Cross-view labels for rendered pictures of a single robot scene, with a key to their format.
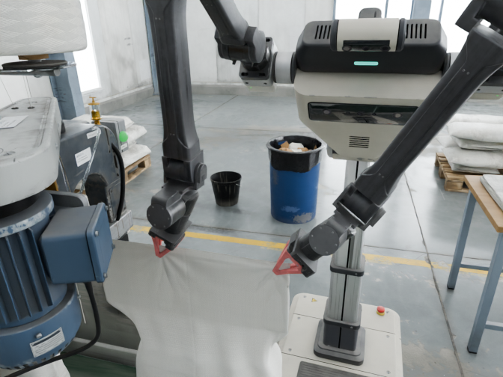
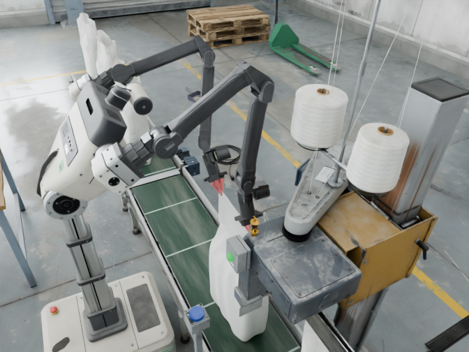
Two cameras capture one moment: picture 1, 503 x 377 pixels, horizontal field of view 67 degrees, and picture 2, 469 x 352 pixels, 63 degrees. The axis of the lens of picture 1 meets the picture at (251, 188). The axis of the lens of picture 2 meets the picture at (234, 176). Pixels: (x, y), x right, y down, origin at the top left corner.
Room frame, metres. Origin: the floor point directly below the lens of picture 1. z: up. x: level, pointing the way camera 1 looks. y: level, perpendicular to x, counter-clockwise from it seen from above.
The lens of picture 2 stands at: (1.59, 0.94, 2.20)
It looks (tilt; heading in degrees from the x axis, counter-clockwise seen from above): 38 degrees down; 225
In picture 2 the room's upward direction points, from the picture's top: 2 degrees clockwise
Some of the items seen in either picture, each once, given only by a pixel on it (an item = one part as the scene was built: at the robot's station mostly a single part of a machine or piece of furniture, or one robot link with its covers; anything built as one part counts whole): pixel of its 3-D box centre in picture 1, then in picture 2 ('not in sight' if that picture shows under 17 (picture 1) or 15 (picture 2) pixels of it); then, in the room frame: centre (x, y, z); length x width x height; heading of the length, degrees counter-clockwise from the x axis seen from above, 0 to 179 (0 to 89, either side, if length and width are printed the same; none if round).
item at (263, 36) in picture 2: not in sight; (227, 33); (-3.08, -4.11, 0.07); 1.20 x 0.82 x 0.14; 163
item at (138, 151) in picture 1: (121, 156); not in sight; (4.09, 1.46, 0.20); 0.67 x 0.43 x 0.15; 165
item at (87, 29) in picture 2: not in sight; (93, 54); (-0.06, -2.91, 0.74); 0.47 x 0.20 x 0.72; 77
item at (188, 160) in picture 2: not in sight; (185, 159); (0.07, -1.21, 0.35); 0.30 x 0.15 x 0.15; 75
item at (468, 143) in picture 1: (474, 138); not in sight; (3.75, -2.29, 0.44); 0.66 x 0.43 x 0.13; 165
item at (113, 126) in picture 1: (110, 135); (238, 253); (1.03, 0.39, 1.29); 0.08 x 0.05 x 0.09; 75
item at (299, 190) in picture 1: (294, 179); not in sight; (3.01, -0.37, 0.32); 0.51 x 0.48 x 0.65; 165
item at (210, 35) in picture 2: not in sight; (228, 25); (-3.10, -4.10, 0.22); 1.21 x 0.84 x 0.14; 165
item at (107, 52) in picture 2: not in sight; (110, 77); (0.11, -2.24, 0.74); 0.47 x 0.22 x 0.72; 76
